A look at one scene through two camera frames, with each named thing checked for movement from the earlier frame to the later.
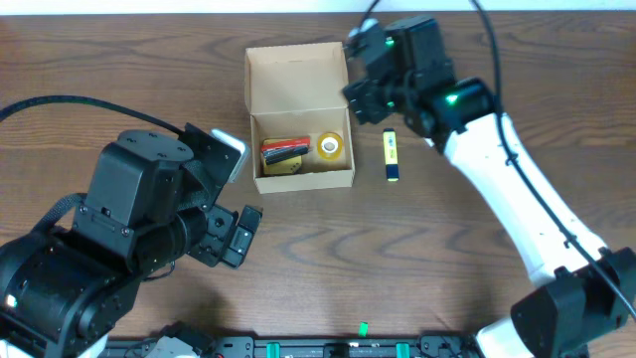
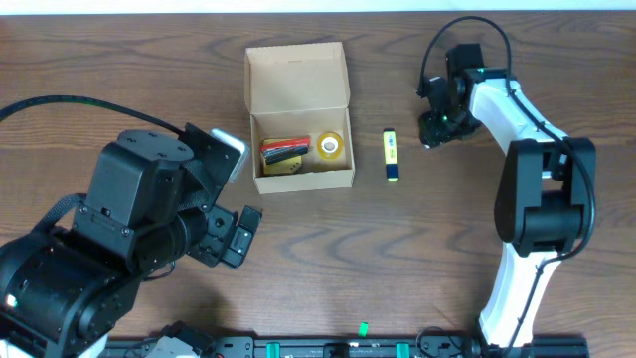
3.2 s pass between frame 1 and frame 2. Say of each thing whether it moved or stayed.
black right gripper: moved
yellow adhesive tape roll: stayed
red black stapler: stayed
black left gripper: stayed
